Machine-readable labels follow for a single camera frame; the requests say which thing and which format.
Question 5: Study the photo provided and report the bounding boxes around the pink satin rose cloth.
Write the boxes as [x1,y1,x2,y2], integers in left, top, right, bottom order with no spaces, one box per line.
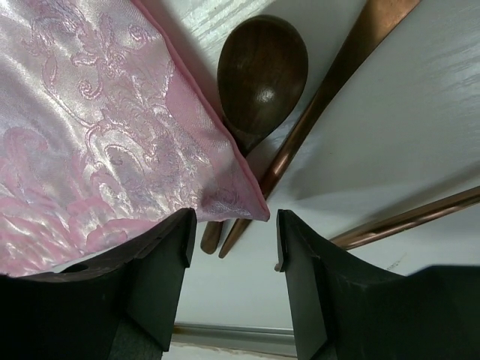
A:
[1,1,269,277]

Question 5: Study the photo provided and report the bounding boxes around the wooden knife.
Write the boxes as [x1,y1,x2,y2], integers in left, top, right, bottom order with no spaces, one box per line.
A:
[217,0,423,260]

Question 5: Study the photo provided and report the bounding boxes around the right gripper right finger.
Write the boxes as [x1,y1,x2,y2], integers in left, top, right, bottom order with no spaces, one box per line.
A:
[277,210,479,359]

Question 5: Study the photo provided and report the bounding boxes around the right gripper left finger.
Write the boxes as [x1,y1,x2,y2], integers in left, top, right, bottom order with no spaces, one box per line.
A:
[1,208,197,359]

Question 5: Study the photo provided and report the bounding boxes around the dark wooden spoon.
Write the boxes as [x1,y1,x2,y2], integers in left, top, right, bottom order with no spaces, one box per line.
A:
[200,13,311,255]

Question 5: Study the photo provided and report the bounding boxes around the front aluminium rail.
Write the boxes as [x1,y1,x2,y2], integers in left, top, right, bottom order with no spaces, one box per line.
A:
[172,323,295,346]

